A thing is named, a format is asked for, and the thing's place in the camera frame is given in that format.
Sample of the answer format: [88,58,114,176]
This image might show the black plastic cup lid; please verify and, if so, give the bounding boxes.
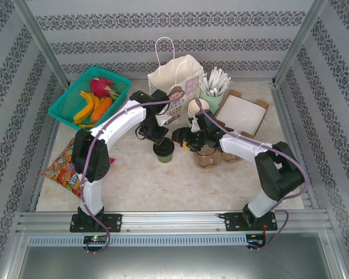
[152,139,175,155]

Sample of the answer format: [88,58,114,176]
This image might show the brown pulp cup carrier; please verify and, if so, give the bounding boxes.
[193,145,242,170]

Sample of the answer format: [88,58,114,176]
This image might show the green paper coffee cup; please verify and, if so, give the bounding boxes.
[152,139,175,164]

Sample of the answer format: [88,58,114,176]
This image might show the white printed paper bag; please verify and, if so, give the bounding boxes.
[147,37,205,126]

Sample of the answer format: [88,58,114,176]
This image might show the stack of green paper cups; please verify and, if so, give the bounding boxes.
[187,98,212,120]

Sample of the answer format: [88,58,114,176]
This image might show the white napkin stack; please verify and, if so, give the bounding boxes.
[216,95,265,134]

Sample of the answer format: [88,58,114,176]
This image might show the bundle of white wrapped straws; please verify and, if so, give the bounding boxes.
[200,66,233,96]

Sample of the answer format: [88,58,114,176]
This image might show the brown cardboard napkin box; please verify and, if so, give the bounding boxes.
[215,89,270,137]

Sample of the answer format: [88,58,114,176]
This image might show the pink dragon fruit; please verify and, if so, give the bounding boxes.
[89,77,129,98]

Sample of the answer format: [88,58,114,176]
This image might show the yellow banana bunch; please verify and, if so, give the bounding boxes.
[72,90,102,130]

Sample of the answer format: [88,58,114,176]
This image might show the teal plastic basket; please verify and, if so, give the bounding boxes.
[48,66,132,131]

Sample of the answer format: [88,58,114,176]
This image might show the colourful fruit candy bag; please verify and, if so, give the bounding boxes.
[41,138,116,200]

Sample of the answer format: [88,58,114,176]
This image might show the small controller board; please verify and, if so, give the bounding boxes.
[83,234,108,245]
[247,237,267,248]

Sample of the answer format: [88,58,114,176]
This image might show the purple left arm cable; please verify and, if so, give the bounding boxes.
[80,98,171,253]

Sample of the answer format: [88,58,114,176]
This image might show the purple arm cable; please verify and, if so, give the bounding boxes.
[80,98,171,253]
[196,101,311,253]

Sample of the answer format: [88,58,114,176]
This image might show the aluminium mounting rail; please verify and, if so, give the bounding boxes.
[16,210,329,233]

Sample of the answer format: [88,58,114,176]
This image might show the aluminium side rail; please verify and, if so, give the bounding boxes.
[269,81,320,210]

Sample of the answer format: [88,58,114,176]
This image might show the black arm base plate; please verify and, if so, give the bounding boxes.
[223,212,279,233]
[69,213,123,233]

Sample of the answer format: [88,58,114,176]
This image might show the slotted grey cable duct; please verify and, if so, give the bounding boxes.
[27,234,248,248]

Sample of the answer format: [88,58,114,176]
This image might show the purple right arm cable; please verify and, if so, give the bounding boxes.
[196,101,311,253]

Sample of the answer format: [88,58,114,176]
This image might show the aluminium frame post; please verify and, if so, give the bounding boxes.
[11,0,71,87]
[273,0,329,85]

